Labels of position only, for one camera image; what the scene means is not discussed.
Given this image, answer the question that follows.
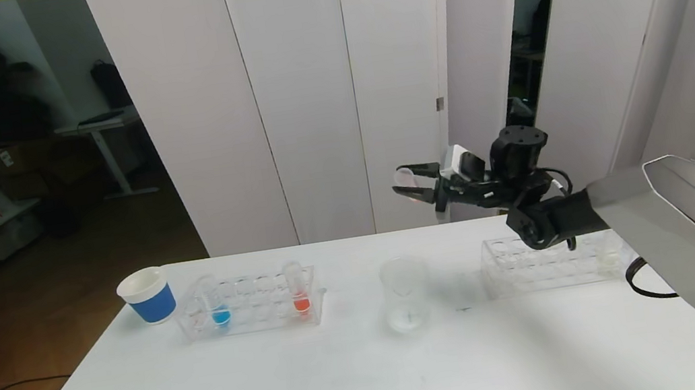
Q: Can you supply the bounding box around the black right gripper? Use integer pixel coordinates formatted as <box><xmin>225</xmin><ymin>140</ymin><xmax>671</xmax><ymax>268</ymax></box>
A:
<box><xmin>389</xmin><ymin>152</ymin><xmax>500</xmax><ymax>226</ymax></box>

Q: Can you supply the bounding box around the graduated clear plastic test tube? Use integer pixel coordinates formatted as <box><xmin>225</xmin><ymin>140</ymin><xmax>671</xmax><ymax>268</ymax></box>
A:
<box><xmin>392</xmin><ymin>166</ymin><xmax>422</xmax><ymax>207</ymax></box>

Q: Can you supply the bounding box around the clear glass beaker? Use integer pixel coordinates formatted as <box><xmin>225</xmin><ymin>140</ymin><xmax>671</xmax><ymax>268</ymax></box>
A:
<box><xmin>376</xmin><ymin>253</ymin><xmax>437</xmax><ymax>336</ymax></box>

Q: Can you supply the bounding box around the clear plastic test tube rack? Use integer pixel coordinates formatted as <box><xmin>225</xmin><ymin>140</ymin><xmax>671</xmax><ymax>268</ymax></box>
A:
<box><xmin>477</xmin><ymin>220</ymin><xmax>635</xmax><ymax>300</ymax></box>
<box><xmin>170</xmin><ymin>264</ymin><xmax>331</xmax><ymax>345</ymax></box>

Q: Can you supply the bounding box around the test tube with red liquid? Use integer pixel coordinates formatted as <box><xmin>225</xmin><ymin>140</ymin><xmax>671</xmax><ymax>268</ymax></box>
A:
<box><xmin>282</xmin><ymin>260</ymin><xmax>314</xmax><ymax>318</ymax></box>

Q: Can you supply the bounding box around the test tube with blue liquid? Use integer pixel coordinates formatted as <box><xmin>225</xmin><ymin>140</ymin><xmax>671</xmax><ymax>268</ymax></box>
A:
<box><xmin>196</xmin><ymin>273</ymin><xmax>234</xmax><ymax>331</ymax></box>

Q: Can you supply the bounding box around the blue white paper cup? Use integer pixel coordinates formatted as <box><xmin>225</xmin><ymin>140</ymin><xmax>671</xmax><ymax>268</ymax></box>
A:
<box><xmin>114</xmin><ymin>264</ymin><xmax>179</xmax><ymax>329</ymax></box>

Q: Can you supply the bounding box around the white office desk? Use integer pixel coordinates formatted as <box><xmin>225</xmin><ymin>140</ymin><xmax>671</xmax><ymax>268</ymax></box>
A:
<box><xmin>53</xmin><ymin>105</ymin><xmax>161</xmax><ymax>207</ymax></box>

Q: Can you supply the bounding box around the black backpack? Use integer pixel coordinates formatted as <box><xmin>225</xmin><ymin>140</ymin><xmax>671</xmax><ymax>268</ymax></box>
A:
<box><xmin>88</xmin><ymin>57</ymin><xmax>135</xmax><ymax>114</ymax></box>

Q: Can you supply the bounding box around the brown cardboard box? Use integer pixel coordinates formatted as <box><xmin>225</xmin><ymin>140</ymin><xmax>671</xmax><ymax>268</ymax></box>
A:
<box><xmin>0</xmin><ymin>130</ymin><xmax>109</xmax><ymax>202</ymax></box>

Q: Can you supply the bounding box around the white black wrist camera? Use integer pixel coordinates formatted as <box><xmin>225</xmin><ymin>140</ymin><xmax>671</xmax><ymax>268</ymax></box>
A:
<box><xmin>439</xmin><ymin>141</ymin><xmax>490</xmax><ymax>185</ymax></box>

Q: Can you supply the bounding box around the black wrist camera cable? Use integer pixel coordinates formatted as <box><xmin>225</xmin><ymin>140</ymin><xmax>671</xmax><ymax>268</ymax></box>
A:
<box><xmin>541</xmin><ymin>164</ymin><xmax>574</xmax><ymax>198</ymax></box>

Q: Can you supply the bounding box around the dark arm cable loop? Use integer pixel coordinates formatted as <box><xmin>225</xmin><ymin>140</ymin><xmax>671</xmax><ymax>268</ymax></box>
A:
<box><xmin>624</xmin><ymin>253</ymin><xmax>679</xmax><ymax>304</ymax></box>

